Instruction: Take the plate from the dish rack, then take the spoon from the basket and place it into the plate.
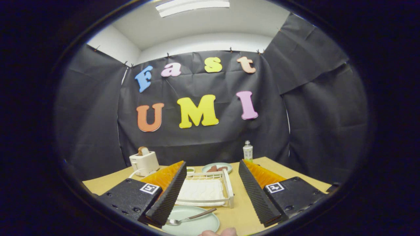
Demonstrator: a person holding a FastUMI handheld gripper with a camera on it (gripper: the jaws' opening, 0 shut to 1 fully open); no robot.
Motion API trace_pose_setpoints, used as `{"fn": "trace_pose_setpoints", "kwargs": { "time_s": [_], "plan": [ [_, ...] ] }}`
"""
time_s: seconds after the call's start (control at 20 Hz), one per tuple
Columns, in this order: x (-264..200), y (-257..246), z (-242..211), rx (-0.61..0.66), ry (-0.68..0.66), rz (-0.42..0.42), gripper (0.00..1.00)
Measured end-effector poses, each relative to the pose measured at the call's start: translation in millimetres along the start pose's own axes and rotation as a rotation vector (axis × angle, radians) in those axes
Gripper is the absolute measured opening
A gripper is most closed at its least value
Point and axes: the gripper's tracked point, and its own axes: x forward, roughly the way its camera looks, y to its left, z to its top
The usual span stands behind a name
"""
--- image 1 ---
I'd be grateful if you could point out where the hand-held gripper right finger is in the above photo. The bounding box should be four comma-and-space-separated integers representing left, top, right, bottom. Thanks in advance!
238, 159, 328, 227

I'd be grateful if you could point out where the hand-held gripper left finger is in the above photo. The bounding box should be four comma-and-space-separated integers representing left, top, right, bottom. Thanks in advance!
97, 161, 187, 229

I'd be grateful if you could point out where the metal spoon brown handle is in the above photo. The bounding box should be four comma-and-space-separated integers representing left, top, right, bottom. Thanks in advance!
165, 208, 217, 226

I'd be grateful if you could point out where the white dish rack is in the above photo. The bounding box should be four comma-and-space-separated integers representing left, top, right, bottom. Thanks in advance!
175, 169, 235, 209

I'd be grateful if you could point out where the pale green plate with food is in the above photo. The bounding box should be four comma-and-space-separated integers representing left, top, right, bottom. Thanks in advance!
201, 163, 233, 174

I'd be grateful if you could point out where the white toaster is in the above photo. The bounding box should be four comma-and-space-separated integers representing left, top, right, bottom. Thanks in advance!
129, 151, 160, 177

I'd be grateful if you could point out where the white green bottle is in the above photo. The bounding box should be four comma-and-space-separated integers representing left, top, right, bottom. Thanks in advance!
243, 141, 253, 163

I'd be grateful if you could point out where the black backdrop cloth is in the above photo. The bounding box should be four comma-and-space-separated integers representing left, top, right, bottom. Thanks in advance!
54, 13, 368, 184

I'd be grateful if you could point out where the ceiling light panel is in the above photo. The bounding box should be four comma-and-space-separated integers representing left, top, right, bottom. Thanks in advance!
155, 0, 231, 18

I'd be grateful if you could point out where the white toaster cable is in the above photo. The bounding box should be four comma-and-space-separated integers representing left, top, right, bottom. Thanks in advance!
128, 168, 156, 179

